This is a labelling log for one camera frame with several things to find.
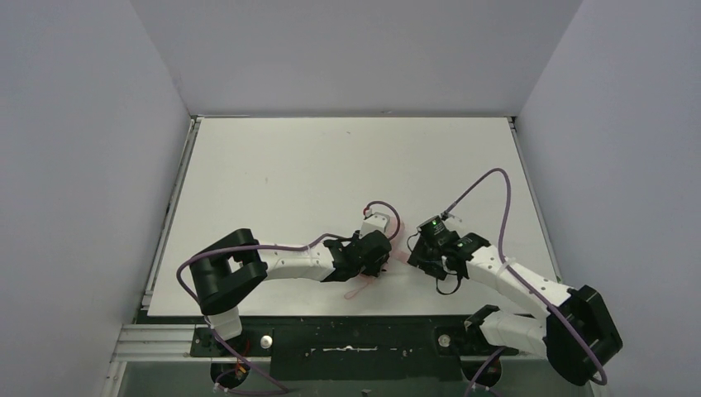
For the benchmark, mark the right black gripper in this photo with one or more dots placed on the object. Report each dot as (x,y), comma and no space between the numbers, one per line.
(418,254)

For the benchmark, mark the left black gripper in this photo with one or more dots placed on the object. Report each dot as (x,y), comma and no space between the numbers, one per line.
(378,254)

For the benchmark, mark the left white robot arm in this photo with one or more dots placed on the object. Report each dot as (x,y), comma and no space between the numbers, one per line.
(222,275)

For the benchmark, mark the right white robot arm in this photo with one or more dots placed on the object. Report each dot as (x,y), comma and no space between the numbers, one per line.
(571,328)

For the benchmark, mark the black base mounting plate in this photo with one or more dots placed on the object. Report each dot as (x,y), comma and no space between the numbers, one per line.
(362,348)

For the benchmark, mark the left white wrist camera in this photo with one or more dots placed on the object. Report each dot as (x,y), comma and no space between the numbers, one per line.
(375,222)

